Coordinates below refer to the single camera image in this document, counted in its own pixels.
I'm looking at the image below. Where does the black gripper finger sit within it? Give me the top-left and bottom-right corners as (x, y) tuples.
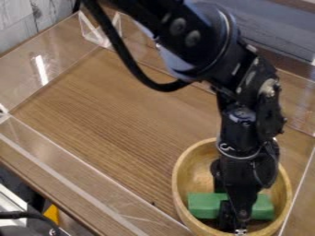
(216, 200), (247, 234)
(211, 162), (227, 194)

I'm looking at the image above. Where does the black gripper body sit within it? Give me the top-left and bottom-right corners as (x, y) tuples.
(210, 141), (282, 213)

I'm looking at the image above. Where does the green rectangular block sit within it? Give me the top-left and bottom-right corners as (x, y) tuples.
(187, 193), (276, 220)

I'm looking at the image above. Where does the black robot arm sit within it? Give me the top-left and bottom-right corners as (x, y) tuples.
(114, 0), (286, 233)

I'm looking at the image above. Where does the light wooden bowl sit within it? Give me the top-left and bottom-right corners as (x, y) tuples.
(172, 138), (292, 236)

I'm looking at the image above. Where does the black cable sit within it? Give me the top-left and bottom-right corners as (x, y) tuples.
(79, 0), (195, 93)

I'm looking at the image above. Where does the clear acrylic front wall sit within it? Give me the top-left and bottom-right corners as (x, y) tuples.
(0, 104), (194, 236)

